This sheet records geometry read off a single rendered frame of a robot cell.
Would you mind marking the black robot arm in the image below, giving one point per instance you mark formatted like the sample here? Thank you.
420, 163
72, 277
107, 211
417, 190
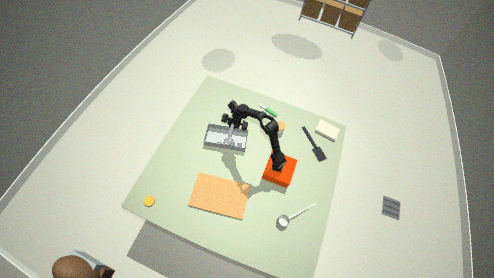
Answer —
243, 111

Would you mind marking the white flat rectangular block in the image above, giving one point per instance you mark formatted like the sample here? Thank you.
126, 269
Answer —
326, 129

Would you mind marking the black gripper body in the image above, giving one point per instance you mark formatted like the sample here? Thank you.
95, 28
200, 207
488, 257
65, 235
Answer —
234, 121

